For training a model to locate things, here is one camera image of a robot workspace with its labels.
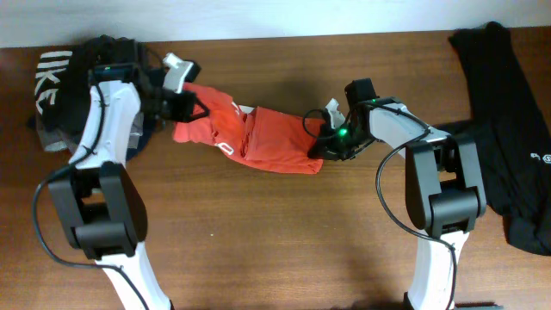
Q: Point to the black Nike shirt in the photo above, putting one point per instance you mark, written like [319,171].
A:
[62,84]

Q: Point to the black garment at right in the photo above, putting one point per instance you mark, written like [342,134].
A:
[512,139]

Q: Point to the navy folded shirt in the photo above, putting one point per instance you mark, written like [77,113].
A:
[142,130]

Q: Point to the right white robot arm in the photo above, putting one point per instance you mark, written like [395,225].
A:
[445,194]

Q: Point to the grey folded shirt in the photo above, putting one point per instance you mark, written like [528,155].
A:
[55,140]

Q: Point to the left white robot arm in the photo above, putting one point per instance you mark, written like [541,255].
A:
[100,209]

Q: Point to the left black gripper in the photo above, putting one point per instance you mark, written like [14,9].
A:
[182,110]

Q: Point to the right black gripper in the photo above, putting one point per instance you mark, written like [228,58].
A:
[328,147]

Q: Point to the red polo shirt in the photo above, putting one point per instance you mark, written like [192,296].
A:
[260,138]

